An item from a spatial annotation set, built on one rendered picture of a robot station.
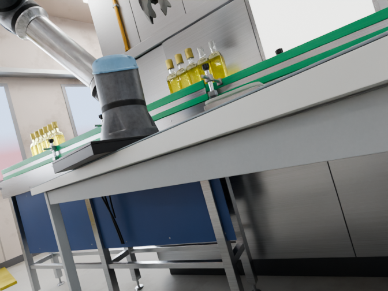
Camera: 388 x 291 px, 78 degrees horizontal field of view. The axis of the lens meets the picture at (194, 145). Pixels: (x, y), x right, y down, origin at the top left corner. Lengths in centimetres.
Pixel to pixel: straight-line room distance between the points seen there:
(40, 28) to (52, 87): 338
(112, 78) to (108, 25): 114
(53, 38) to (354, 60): 79
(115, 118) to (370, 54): 51
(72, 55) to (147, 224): 79
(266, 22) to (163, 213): 96
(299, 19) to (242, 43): 24
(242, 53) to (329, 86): 96
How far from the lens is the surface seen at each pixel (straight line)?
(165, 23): 147
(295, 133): 31
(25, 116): 402
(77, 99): 428
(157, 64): 145
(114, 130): 60
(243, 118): 28
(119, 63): 65
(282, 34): 118
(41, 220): 195
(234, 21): 125
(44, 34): 89
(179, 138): 35
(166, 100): 104
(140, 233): 128
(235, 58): 120
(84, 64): 82
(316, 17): 118
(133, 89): 63
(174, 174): 45
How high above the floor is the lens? 70
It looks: 2 degrees up
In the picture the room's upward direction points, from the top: 16 degrees counter-clockwise
